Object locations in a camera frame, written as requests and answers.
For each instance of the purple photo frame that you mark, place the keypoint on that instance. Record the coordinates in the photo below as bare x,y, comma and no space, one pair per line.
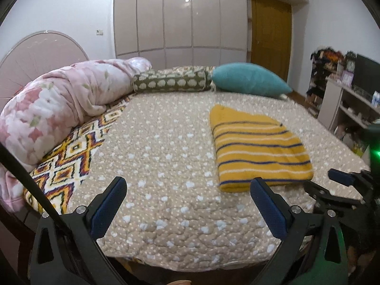
347,78

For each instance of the pink floral comforter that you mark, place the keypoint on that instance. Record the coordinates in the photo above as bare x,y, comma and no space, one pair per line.
44,112

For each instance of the yellow striped knit sweater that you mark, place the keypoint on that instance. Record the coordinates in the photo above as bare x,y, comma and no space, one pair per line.
250,146

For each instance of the white shelf unit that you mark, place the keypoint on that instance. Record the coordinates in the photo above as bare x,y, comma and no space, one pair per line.
345,113

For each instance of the teal corduroy pillow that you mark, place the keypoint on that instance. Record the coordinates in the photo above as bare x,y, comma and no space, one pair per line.
248,78

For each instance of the olive hedgehog-print bolster pillow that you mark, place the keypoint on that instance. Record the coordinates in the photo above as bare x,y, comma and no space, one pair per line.
183,79

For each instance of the brown wooden door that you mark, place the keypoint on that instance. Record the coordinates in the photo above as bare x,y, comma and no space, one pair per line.
272,35

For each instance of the cluttered dark shelf items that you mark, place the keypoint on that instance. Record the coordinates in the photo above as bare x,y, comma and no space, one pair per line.
325,61

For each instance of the small round clock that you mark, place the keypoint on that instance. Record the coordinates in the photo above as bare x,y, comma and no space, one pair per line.
350,61

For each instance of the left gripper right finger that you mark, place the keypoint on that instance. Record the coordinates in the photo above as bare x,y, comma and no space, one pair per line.
312,249

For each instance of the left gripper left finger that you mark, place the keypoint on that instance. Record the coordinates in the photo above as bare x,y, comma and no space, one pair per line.
65,250

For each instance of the geometric patterned colourful blanket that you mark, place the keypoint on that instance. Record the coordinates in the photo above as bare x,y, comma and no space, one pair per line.
66,166

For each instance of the black television screen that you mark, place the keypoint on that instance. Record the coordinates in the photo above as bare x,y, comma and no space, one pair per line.
366,76

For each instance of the pink rounded headboard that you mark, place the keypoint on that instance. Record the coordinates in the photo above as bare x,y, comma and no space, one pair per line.
35,55

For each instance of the white built-in wardrobe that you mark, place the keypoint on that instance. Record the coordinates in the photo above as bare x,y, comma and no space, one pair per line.
181,32

